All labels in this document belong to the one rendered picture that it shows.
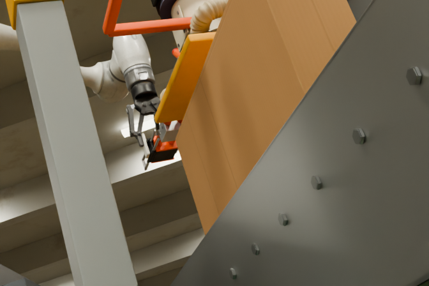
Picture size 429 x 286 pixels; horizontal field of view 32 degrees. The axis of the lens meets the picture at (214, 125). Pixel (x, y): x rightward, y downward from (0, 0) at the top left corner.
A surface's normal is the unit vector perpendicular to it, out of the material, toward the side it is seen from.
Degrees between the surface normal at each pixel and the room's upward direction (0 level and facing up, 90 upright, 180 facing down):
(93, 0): 180
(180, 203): 90
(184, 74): 180
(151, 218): 90
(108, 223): 90
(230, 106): 90
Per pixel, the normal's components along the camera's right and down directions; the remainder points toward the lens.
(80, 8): 0.29, 0.87
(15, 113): -0.14, -0.36
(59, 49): 0.25, -0.47
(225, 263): -0.92, 0.15
